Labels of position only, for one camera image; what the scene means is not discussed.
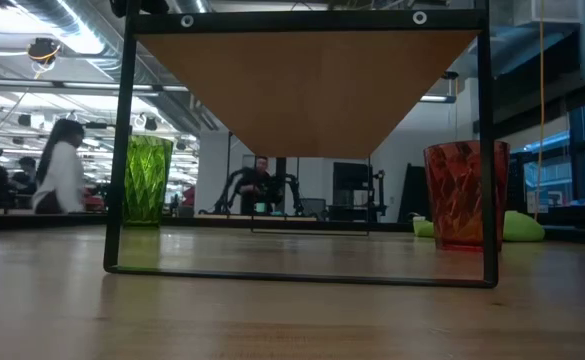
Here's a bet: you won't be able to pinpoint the green faceted plastic cup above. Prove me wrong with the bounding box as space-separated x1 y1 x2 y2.
121 133 175 229

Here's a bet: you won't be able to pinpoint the red faceted plastic cup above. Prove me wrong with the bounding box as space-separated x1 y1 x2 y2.
422 139 512 253

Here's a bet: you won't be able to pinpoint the person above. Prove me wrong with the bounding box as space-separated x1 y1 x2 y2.
31 118 88 215
234 155 274 216
9 156 39 197

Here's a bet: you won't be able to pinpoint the black computer monitor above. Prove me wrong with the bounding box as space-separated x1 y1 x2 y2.
332 161 371 192

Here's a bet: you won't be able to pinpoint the black equipment stand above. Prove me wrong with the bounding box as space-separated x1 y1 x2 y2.
371 169 388 217

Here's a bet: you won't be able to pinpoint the black leaning panels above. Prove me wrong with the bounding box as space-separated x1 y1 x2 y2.
398 163 431 224

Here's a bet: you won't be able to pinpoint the green beanbag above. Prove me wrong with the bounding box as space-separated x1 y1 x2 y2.
412 209 546 244

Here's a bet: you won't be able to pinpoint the white ceiling box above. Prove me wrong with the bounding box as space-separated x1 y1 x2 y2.
514 0 582 27

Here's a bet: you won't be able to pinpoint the black frame wooden shelf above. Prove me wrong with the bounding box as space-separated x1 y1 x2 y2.
102 0 500 290

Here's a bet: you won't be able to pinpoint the long yellow hanging cable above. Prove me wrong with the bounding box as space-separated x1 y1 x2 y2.
533 0 546 222

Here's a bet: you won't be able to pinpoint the black ceiling cable reel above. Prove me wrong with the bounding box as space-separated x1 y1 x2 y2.
26 37 63 66

